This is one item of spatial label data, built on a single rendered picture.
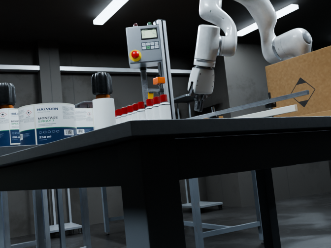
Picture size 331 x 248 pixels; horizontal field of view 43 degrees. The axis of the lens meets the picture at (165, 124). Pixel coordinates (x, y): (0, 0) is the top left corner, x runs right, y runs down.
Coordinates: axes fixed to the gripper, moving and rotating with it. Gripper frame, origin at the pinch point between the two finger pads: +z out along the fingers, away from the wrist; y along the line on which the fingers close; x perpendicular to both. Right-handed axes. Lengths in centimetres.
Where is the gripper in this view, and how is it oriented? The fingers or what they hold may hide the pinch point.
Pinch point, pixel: (198, 106)
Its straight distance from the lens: 169.5
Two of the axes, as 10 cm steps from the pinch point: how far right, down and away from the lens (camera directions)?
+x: 5.8, 2.2, -7.8
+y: -8.0, 0.2, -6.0
